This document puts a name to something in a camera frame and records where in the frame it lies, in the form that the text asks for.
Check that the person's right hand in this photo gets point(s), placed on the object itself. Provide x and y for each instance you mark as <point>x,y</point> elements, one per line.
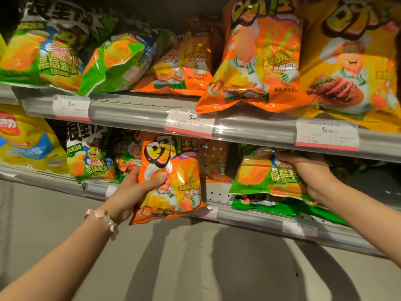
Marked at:
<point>316,175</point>

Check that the person's left hand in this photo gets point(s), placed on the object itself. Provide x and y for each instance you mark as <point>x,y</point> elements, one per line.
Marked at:
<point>128,194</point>

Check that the green wavy chip packet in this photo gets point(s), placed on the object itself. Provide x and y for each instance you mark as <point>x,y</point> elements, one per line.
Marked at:
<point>260,175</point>

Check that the grey metal shelf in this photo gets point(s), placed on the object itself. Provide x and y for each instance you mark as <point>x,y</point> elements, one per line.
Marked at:
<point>40,180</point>
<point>250,220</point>
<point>125,114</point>
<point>7,94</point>

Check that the yellow blue potato chips bag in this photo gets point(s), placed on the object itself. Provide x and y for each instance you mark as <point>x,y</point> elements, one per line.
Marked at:
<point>31,141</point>

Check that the person's right forearm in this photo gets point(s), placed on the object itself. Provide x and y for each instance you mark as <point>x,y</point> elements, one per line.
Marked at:
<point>369,219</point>

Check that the person's left forearm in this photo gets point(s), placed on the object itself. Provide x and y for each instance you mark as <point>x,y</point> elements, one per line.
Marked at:
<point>56,266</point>

